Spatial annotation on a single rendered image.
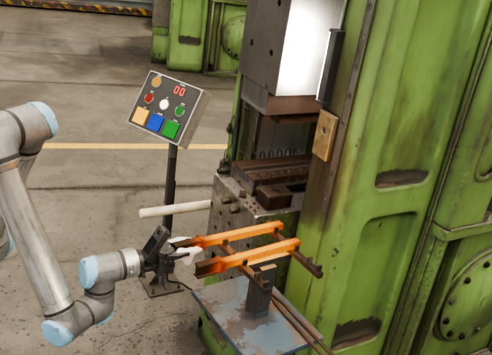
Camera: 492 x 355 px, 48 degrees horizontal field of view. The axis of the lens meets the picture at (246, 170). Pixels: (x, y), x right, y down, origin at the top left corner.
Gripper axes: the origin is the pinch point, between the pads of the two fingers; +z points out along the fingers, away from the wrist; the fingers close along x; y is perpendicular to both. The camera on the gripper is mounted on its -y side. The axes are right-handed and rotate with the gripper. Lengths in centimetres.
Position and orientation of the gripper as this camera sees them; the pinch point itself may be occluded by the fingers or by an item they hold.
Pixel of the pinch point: (195, 243)
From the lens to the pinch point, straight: 181.3
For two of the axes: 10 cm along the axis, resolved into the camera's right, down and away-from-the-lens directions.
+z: 8.4, -1.3, 5.3
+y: -1.4, 8.9, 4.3
